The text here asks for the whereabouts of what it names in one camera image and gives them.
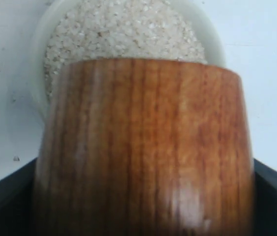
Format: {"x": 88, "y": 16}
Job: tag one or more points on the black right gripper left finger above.
{"x": 16, "y": 201}

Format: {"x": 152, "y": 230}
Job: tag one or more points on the brown wooden cup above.
{"x": 143, "y": 147}

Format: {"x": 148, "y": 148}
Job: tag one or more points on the small white rice bowl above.
{"x": 72, "y": 30}

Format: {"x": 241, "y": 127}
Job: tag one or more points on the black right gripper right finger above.
{"x": 265, "y": 221}

